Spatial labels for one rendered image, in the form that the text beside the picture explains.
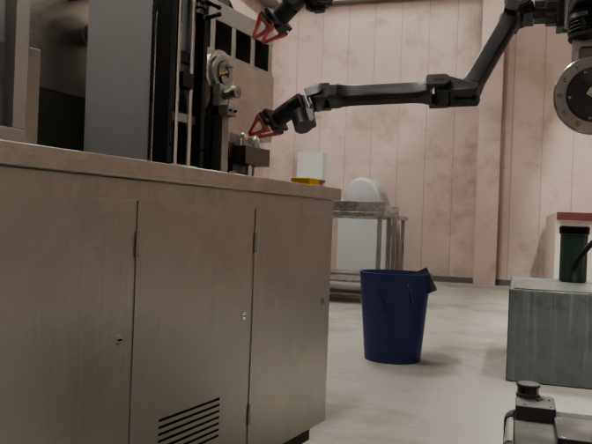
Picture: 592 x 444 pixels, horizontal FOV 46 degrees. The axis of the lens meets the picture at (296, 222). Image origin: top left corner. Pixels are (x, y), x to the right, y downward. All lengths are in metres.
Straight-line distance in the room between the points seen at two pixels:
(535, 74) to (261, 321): 8.66
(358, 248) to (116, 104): 7.69
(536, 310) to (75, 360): 2.75
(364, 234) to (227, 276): 7.75
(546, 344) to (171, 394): 2.47
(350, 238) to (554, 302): 6.07
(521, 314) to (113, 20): 2.53
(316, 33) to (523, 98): 3.22
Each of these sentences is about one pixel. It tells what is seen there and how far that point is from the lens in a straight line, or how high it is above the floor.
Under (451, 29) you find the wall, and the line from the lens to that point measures 10.56.
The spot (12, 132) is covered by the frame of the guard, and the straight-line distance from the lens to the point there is 1.35.
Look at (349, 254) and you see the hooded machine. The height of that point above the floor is 0.36.
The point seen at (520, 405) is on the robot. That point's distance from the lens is 2.14.
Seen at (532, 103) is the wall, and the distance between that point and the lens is 10.27.
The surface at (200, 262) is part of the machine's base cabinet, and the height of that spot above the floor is 0.67.
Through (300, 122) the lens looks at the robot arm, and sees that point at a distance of 2.11.
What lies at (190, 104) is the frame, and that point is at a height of 1.09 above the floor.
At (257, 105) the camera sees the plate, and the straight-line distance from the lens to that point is 3.10.
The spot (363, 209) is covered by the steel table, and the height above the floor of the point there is 0.93.
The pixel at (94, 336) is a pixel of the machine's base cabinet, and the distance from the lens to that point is 1.46.
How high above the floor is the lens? 0.78
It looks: level
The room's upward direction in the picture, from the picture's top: 2 degrees clockwise
